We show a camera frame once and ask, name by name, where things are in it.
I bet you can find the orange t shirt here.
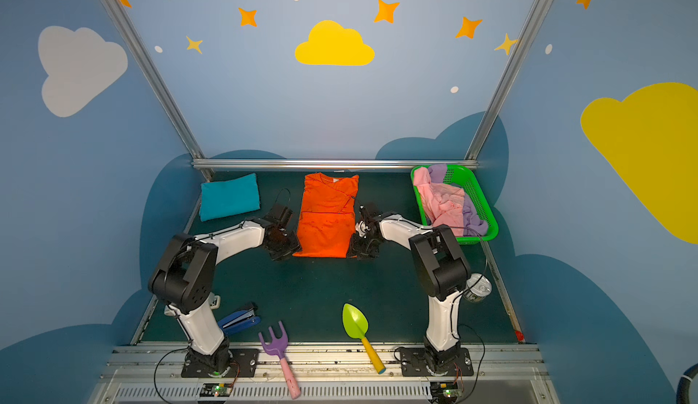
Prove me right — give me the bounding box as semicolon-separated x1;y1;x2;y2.
294;173;359;259

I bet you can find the green plastic basket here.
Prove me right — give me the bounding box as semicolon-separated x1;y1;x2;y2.
410;165;499;245

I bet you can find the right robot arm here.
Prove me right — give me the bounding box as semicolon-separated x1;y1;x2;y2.
350;203;473;374

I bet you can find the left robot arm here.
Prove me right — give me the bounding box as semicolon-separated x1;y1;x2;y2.
148;204;300;378

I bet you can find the folded teal t shirt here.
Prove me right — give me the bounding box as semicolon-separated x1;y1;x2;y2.
199;173;261;221

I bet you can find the pink t shirt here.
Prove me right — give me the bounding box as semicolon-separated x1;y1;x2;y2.
413;164;465;237

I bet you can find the grey stapler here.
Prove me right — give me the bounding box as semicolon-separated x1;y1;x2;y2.
164;293;221;317

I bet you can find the blue stapler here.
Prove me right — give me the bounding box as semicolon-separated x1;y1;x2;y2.
217;302;261;336

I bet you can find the purple t shirt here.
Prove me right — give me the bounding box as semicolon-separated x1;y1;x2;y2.
445;164;489;238

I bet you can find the silver tin can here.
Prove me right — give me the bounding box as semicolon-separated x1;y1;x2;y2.
464;272;492;303

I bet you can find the right green circuit board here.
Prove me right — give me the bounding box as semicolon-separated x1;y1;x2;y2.
430;382;462;404

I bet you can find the green circuit board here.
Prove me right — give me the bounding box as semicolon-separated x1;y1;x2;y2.
199;383;234;398
430;382;462;404

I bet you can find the left green circuit board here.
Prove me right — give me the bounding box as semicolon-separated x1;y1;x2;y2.
199;383;234;398

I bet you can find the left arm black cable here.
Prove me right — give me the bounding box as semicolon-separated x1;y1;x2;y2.
152;188;293;404

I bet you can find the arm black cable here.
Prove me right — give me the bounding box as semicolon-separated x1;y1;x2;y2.
446;256;489;404
152;188;293;404

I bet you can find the green toy shovel yellow handle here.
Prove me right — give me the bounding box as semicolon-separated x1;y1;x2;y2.
342;303;385;374

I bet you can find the aluminium back frame rail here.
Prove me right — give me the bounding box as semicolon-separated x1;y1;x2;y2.
192;159;478;171

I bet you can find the purple toy rake pink handle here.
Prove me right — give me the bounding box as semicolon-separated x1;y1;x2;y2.
258;320;302;400

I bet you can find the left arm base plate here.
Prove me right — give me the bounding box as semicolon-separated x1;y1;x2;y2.
181;348;259;379

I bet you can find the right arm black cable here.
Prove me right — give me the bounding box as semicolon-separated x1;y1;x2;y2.
446;256;489;404

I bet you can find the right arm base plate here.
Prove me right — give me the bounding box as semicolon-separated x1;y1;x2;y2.
394;347;474;377

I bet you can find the aluminium left frame post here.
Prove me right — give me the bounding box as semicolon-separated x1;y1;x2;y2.
100;0;205;161

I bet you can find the aluminium frame post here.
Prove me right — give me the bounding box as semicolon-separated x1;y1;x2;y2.
458;0;554;169
100;0;205;161

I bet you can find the front aluminium mounting rail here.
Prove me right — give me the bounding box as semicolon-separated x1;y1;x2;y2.
89;342;560;403

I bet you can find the aluminium right frame post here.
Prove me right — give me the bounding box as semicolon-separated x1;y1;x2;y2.
458;0;554;169

